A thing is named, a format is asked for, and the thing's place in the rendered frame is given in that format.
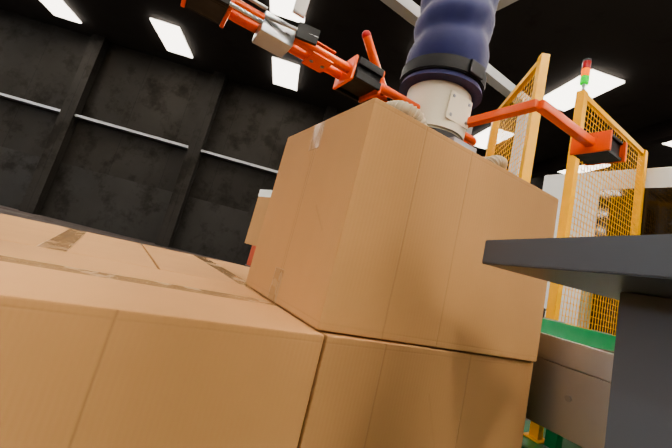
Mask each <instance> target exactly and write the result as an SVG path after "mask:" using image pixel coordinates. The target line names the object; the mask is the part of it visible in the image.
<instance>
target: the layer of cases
mask: <svg viewBox="0 0 672 448"><path fill-rule="evenodd" d="M249 269H250V267H247V266H243V265H238V264H234V263H229V262H224V261H220V260H215V259H210V258H206V257H201V256H196V255H192V254H187V253H182V252H178V251H173V250H169V249H164V248H159V247H155V246H150V245H145V244H142V245H141V244H140V243H136V242H131V241H127V240H122V239H117V238H113V237H108V236H104V235H99V234H94V233H90V232H85V231H80V230H76V229H71V228H66V227H62V226H57V225H52V224H48V223H43V222H39V221H34V220H29V219H25V218H20V217H15V216H11V215H6V214H0V448H521V447H522V440H523V433H524V426H525V419H526V412H527V405H528V397H529V390H530V383H531V376H532V369H533V362H532V361H525V360H518V359H511V358H504V357H498V356H491V355H484V354H477V353H470V352H463V351H457V350H450V349H443V348H436V347H429V346H422V345H416V344H409V343H402V342H395V341H388V340H381V339H375V338H368V337H361V336H354V335H347V334H340V333H334V332H327V331H320V330H317V329H316V328H314V327H312V326H311V325H309V324H308V323H306V322H305V321H303V320H302V319H300V318H298V317H297V316H295V315H294V314H292V313H291V312H289V311H287V310H286V309H284V308H283V307H281V306H280V305H278V304H276V303H275V302H273V301H272V300H270V299H269V298H267V297H265V296H264V295H262V294H261V293H259V292H258V291H256V290H254V289H253V288H251V287H250V286H248V285H247V284H246V280H247V276H248V273H249Z"/></svg>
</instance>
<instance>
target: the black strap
mask: <svg viewBox="0 0 672 448"><path fill-rule="evenodd" d="M434 68H438V69H447V70H453V71H457V72H460V73H463V74H465V75H467V76H469V77H471V78H472V79H474V80H475V81H476V82H477V83H478V84H479V86H480V88H481V90H482V98H483V96H484V92H485V87H486V81H487V77H486V73H485V67H483V66H482V65H481V64H479V63H478V62H477V61H475V60H474V59H471V60H470V59H468V58H466V57H463V56H460V55H456V54H450V53H430V54H424V55H421V56H418V57H416V58H413V59H412V60H410V61H409V62H407V63H406V64H405V66H404V67H403V70H402V73H401V77H400V82H399V87H400V85H401V83H402V81H403V79H404V78H405V77H406V76H408V75H409V74H411V73H413V72H416V71H420V70H424V69H434Z"/></svg>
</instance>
